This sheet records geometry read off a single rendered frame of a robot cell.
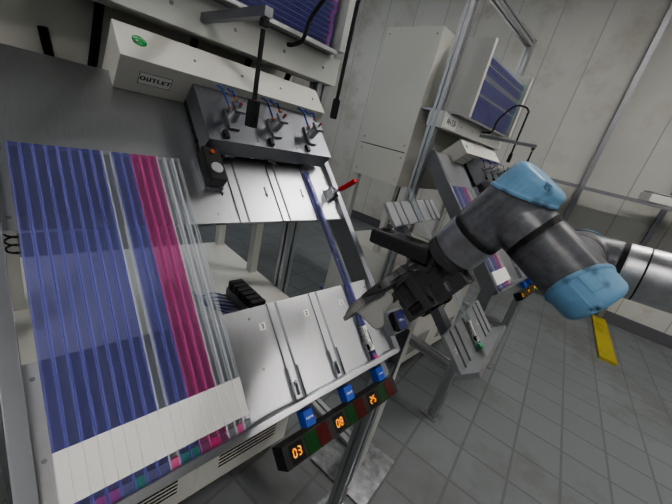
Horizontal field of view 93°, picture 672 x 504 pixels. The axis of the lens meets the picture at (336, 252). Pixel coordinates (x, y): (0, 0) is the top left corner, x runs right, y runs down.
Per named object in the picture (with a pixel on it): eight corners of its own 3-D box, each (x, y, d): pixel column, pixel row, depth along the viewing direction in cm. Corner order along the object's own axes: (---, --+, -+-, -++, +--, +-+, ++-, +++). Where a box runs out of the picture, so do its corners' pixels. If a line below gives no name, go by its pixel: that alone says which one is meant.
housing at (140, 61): (297, 143, 99) (325, 113, 90) (107, 109, 65) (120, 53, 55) (289, 122, 101) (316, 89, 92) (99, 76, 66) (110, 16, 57)
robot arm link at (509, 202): (569, 204, 35) (513, 151, 38) (487, 263, 41) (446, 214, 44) (578, 203, 41) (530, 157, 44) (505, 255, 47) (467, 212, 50)
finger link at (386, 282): (364, 302, 51) (410, 272, 50) (359, 294, 52) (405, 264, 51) (368, 306, 55) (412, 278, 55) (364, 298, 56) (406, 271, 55)
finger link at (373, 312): (354, 343, 51) (403, 312, 50) (336, 311, 53) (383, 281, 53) (358, 343, 54) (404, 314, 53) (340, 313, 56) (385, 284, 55)
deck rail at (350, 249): (383, 354, 86) (400, 350, 82) (378, 356, 85) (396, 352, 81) (300, 131, 101) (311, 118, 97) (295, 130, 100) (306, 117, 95)
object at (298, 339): (384, 350, 84) (393, 348, 81) (44, 533, 37) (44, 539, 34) (358, 282, 87) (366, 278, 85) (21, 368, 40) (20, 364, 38)
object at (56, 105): (331, 226, 93) (342, 218, 89) (4, 245, 46) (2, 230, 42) (295, 130, 99) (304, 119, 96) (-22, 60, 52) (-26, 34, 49)
